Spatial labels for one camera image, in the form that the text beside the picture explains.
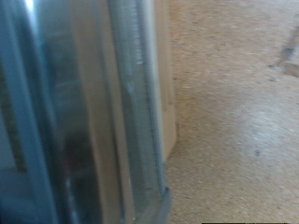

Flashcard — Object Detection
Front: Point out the glass oven door grey handle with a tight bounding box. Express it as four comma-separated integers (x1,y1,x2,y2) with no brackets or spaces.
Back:
18,0,173,224

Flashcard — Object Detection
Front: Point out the wooden pallet base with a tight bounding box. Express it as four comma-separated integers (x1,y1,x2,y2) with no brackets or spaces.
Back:
153,0,180,161

